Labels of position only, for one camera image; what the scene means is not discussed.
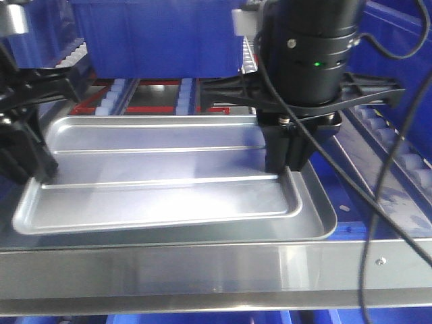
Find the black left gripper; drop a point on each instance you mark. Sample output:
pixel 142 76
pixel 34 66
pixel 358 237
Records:
pixel 24 152

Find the right white roller track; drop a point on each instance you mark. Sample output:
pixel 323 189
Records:
pixel 249 64

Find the blue bin shelf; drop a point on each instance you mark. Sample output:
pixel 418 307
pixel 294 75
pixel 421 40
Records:
pixel 397 26
pixel 52 35

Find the large blue bin centre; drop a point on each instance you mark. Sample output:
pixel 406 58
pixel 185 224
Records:
pixel 160 39

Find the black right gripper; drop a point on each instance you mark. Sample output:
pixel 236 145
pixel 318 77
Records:
pixel 286 146

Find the white roller track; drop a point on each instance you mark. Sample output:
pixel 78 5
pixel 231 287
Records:
pixel 114 101
pixel 185 104
pixel 249 64

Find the left white roller track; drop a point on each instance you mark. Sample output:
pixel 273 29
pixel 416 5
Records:
pixel 114 101

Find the middle white roller track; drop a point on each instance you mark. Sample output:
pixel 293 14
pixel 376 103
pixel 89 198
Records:
pixel 185 104

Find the silver ribbed metal tray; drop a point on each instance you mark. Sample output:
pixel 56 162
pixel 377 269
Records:
pixel 121 173

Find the large grey plastic tray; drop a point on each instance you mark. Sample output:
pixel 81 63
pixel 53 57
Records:
pixel 314 209

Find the red metal floor frame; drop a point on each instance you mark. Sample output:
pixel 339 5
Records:
pixel 152 97

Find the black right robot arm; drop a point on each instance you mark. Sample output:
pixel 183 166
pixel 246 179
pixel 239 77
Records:
pixel 304 48

